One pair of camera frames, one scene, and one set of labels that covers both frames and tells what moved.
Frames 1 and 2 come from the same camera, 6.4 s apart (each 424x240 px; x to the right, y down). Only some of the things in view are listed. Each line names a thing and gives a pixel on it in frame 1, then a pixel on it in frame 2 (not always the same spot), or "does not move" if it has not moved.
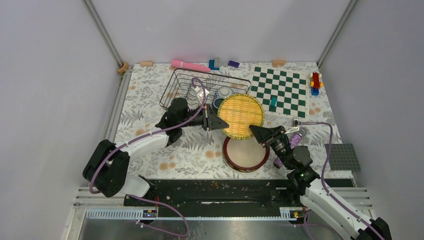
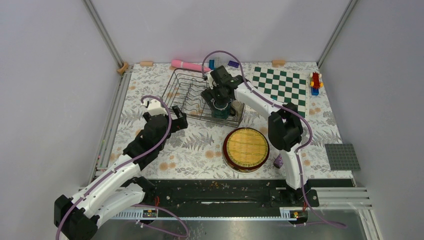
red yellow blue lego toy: (316, 83) does not move
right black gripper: (264, 135) → (208, 95)
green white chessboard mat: (290, 89) does not move
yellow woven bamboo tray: (239, 111) → (247, 147)
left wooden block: (146, 63) does not move
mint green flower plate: (241, 171) does not move
